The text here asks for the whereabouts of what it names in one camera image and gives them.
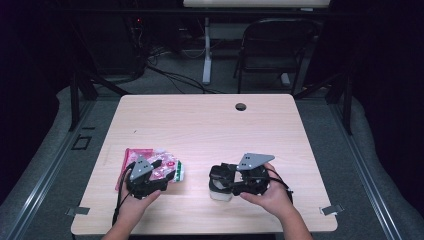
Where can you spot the black metal stand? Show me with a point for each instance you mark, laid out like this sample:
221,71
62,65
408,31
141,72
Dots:
347,106
74,100

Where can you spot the grey tape piece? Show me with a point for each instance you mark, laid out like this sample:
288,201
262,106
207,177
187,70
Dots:
331,209
78,210

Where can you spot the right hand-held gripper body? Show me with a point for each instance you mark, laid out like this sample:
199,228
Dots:
251,161

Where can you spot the white desk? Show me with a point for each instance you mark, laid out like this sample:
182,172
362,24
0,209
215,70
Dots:
207,50

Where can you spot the person's right hand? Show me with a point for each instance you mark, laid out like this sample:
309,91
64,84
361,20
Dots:
276,200

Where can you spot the white and red seasoning packet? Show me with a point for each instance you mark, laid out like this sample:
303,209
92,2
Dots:
168,164

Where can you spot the person's left hand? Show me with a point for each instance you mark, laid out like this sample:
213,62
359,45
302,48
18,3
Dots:
133,206

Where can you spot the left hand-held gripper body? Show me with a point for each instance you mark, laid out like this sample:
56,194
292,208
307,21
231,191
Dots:
140,168

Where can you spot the black folding chair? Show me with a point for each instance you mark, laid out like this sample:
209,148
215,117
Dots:
276,43

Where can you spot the black computer tower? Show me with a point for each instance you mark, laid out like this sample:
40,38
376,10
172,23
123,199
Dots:
116,43

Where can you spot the black tape square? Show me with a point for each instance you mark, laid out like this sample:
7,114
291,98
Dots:
73,142

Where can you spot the aluminium floor rail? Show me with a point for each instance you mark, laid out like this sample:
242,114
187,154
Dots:
366,180
43,180

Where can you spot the glass jar with black lid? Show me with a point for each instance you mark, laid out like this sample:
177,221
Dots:
220,193

